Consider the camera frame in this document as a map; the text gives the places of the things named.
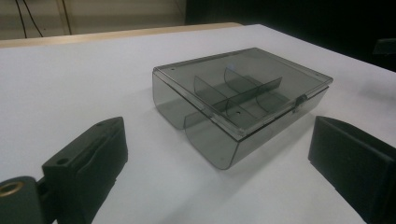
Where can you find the white table board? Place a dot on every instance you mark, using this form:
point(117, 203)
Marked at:
point(77, 87)

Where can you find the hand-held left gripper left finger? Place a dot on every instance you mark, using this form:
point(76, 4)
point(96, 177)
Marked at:
point(81, 174)

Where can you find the grey transparent compartment box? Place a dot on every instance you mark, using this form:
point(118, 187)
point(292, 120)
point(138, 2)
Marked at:
point(218, 146)

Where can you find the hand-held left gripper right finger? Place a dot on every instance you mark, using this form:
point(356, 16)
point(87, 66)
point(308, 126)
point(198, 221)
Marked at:
point(358, 168)

